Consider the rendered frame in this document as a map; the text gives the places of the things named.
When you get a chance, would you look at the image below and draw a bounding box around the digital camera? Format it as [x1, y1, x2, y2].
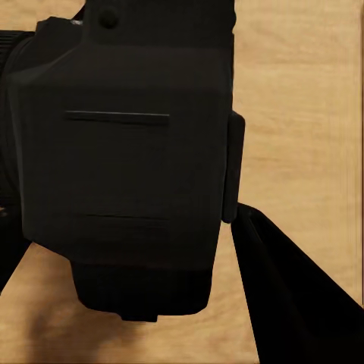
[0, 0, 246, 322]

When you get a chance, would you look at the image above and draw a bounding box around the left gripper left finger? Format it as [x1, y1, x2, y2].
[0, 205, 33, 293]

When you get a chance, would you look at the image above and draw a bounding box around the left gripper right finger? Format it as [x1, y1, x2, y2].
[231, 202, 364, 364]

